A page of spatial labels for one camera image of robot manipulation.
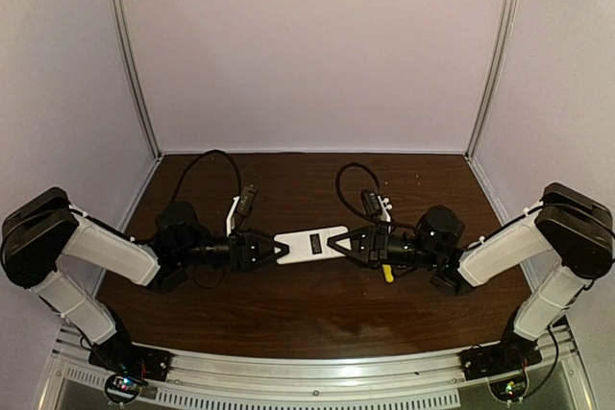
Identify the white remote control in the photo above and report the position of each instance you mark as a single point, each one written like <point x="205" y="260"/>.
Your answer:
<point x="309" y="245"/>

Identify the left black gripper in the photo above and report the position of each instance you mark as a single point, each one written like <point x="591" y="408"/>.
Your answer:
<point x="240" y="250"/>

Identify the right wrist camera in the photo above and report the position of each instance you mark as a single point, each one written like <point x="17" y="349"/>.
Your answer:
<point x="376" y="206"/>

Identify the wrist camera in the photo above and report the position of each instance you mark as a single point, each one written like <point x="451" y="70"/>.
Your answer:
<point x="376" y="206"/>
<point x="241" y="209"/>

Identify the front aluminium rail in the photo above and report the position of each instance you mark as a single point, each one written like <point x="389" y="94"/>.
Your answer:
<point x="432" y="380"/>

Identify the left aluminium frame post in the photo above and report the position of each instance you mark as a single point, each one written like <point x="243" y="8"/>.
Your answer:
<point x="127" y="55"/>

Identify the right aluminium frame post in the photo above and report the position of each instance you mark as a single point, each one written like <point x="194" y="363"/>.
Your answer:
<point x="496" y="65"/>

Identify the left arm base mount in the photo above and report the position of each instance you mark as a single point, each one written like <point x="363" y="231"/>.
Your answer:
<point x="139" y="362"/>

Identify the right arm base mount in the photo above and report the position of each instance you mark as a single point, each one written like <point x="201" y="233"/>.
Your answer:
<point x="485" y="361"/>

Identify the yellow handled screwdriver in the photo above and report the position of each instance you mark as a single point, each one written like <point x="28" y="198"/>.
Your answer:
<point x="387" y="273"/>

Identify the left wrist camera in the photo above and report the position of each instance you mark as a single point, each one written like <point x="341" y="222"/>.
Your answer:
<point x="241" y="209"/>

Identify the aluminium frame post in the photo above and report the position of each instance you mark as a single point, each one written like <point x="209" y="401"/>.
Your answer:
<point x="496" y="65"/>
<point x="127" y="55"/>

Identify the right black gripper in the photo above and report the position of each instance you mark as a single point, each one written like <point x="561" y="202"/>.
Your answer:
<point x="379" y="247"/>

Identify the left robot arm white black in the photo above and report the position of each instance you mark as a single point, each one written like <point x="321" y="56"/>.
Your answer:
<point x="35" y="236"/>

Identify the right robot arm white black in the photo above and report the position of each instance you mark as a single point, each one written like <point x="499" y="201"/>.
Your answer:
<point x="564" y="223"/>

